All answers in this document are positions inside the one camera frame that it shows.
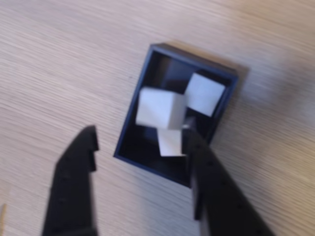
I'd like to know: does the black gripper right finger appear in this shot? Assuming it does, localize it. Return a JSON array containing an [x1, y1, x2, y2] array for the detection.
[[182, 117, 277, 236]]

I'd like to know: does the white cube block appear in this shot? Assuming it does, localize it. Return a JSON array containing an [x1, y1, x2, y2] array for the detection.
[[157, 128, 187, 158], [185, 72, 226, 118], [135, 87, 186, 131]]

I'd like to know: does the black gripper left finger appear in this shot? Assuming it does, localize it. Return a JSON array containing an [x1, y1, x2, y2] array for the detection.
[[40, 125, 100, 236]]

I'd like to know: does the black open box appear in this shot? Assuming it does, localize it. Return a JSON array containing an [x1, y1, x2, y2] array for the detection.
[[113, 42, 240, 189]]

